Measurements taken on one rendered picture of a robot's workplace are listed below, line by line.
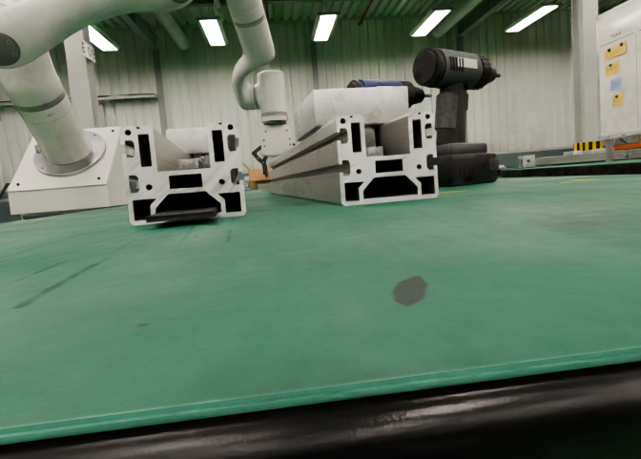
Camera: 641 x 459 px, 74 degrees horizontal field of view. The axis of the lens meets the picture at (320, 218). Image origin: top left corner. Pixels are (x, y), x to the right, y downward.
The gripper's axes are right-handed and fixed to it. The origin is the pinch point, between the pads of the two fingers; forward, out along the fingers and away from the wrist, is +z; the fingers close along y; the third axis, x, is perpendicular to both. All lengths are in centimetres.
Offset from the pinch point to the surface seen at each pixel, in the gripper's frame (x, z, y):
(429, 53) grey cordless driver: 77, -14, -16
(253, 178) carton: -190, -2, 0
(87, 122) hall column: -585, -113, 224
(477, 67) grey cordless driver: 75, -12, -26
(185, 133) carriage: 68, -5, 22
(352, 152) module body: 100, 1, 4
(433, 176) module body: 99, 4, -5
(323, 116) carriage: 93, -3, 5
